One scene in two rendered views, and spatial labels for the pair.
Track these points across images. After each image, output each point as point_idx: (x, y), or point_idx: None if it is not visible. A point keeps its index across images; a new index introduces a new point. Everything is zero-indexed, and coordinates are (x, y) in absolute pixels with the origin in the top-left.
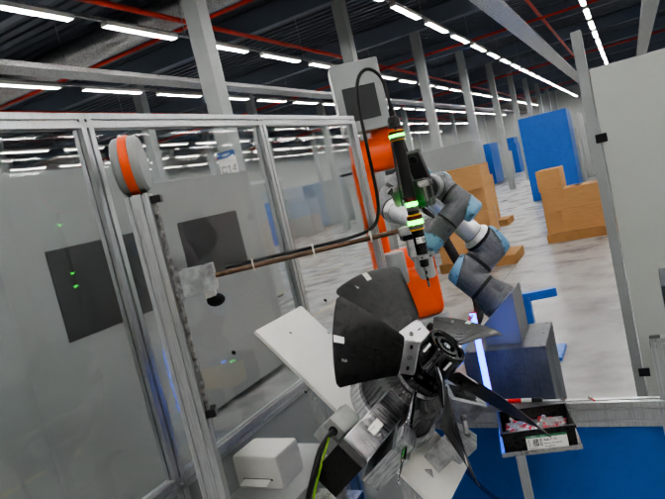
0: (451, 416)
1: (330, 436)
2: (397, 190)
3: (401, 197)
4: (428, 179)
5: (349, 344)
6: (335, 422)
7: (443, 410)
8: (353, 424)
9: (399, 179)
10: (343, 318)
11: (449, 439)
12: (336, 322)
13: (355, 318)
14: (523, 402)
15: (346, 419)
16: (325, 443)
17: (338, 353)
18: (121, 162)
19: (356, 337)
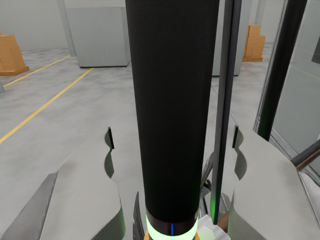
0: (137, 218)
1: (209, 187)
2: (235, 166)
3: (212, 186)
4: (39, 190)
5: (204, 170)
6: (210, 191)
7: (138, 203)
8: (206, 207)
9: (221, 123)
10: (211, 158)
11: (135, 197)
12: (213, 153)
13: (207, 169)
14: None
15: (209, 202)
16: (207, 183)
17: (206, 163)
18: None
19: (203, 174)
